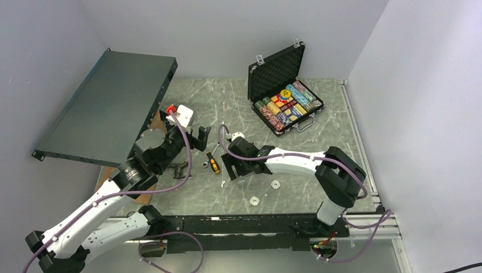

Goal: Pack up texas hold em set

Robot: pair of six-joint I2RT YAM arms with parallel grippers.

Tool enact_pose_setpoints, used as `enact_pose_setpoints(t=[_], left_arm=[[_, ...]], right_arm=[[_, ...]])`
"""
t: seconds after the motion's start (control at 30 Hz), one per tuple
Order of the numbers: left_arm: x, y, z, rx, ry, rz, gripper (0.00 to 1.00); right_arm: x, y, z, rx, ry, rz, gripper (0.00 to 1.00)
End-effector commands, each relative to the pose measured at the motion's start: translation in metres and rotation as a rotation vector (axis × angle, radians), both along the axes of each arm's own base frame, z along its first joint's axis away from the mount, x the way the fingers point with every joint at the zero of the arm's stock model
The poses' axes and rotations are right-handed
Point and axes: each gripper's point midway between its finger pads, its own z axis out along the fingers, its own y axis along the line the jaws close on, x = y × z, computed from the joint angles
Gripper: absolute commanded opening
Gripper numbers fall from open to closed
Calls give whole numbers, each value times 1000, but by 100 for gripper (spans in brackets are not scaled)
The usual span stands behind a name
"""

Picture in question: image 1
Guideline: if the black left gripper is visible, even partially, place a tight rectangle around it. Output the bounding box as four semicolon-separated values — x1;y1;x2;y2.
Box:
156;111;210;173

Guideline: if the white poker chip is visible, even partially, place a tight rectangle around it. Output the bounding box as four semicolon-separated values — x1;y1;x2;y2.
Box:
249;196;260;206
270;180;281;190

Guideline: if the blue playing card deck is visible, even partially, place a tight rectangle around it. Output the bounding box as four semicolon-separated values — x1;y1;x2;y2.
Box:
284;104;307;121

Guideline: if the yellow round blind button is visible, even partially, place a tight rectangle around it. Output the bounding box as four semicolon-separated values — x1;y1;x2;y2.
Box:
279;89;291;101

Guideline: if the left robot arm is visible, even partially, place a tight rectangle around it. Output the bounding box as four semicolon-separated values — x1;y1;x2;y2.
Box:
26;121;211;272

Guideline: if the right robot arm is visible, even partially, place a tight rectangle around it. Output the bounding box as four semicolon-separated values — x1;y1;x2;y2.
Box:
221;137;368;236

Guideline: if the black poker set case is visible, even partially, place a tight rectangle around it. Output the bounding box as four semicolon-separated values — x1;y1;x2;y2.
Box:
247;38;325;137

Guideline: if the silver ratchet wrench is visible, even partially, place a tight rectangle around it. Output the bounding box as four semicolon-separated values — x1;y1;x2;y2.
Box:
202;142;220;173

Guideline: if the yellow black screwdriver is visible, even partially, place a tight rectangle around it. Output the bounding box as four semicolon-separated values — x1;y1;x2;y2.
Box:
206;151;221;174

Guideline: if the black clamp tool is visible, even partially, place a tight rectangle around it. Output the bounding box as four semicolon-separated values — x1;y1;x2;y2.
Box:
167;161;189;180

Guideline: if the brown wooden board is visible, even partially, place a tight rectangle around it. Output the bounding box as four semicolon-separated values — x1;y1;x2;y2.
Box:
94;109;172;206

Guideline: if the red playing card deck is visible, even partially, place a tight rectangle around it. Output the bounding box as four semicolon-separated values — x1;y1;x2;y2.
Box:
271;93;295;110

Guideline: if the dark rack server chassis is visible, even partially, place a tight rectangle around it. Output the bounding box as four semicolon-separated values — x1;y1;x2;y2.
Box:
32;50;178;167

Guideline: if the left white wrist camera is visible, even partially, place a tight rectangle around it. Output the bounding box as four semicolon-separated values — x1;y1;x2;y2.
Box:
165;105;195;131

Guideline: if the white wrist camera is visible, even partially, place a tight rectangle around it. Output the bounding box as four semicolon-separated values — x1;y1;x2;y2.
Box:
230;131;245;142
165;105;195;131

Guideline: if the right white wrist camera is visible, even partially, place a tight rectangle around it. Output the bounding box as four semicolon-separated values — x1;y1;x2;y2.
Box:
230;131;245;142

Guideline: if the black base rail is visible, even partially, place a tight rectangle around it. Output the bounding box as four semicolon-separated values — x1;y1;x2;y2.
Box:
140;213;350;254

